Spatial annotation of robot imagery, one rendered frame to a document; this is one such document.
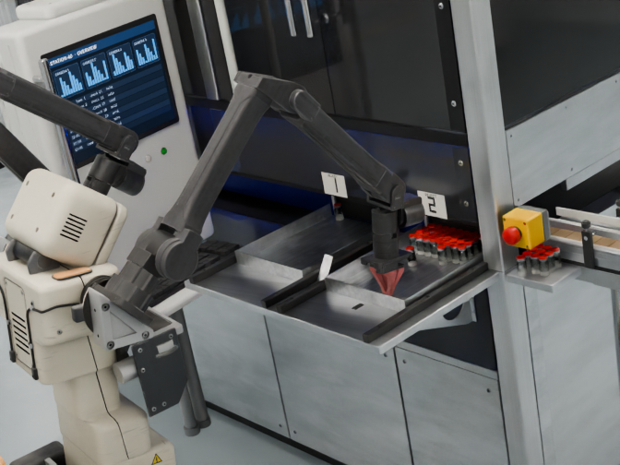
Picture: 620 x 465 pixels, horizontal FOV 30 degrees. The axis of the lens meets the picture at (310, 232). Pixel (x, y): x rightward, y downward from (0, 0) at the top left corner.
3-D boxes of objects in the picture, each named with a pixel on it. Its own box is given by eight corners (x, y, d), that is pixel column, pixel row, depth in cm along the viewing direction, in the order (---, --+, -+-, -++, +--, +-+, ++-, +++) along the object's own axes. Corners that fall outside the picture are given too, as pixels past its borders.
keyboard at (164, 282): (210, 244, 334) (208, 236, 333) (246, 250, 325) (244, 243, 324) (108, 304, 307) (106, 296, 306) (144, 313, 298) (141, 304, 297)
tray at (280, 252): (331, 215, 318) (328, 203, 317) (399, 231, 299) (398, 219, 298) (237, 263, 298) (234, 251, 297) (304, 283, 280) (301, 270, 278)
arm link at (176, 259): (239, 50, 221) (272, 59, 214) (282, 85, 230) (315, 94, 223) (126, 256, 217) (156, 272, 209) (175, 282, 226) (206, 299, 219)
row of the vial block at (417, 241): (415, 249, 286) (412, 232, 285) (470, 262, 273) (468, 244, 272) (409, 252, 285) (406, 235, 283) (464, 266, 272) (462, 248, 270)
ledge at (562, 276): (543, 257, 274) (542, 251, 273) (590, 268, 264) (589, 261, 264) (506, 281, 266) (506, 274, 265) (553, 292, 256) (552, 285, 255)
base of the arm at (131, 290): (88, 288, 215) (117, 304, 205) (113, 251, 216) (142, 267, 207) (121, 310, 220) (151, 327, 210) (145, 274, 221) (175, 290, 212)
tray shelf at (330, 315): (320, 219, 322) (318, 212, 322) (520, 266, 272) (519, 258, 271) (184, 287, 295) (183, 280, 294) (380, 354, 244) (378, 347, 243)
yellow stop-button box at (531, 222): (524, 232, 265) (521, 204, 262) (550, 238, 260) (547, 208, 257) (504, 245, 260) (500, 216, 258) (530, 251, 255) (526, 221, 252)
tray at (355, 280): (423, 236, 293) (420, 223, 292) (503, 255, 275) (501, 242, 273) (326, 290, 274) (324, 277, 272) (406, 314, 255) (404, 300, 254)
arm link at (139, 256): (121, 266, 214) (137, 274, 210) (151, 220, 216) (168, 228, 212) (152, 288, 220) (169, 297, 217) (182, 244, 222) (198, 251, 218)
